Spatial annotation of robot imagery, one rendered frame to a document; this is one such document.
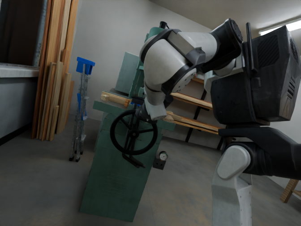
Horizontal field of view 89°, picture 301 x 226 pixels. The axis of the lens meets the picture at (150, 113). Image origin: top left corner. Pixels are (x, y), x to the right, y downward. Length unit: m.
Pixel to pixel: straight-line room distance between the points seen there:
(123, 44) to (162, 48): 3.19
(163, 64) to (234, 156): 0.44
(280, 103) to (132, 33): 3.25
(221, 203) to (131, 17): 3.47
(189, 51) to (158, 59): 0.07
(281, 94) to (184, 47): 0.36
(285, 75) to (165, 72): 0.41
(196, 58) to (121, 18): 3.35
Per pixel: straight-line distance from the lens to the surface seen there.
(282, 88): 0.63
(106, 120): 1.12
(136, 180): 1.31
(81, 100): 1.83
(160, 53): 0.37
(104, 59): 3.53
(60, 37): 2.64
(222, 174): 0.69
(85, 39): 3.63
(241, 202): 0.74
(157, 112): 0.58
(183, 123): 3.49
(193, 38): 0.40
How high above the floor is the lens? 1.11
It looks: 10 degrees down
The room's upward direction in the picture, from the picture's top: 18 degrees clockwise
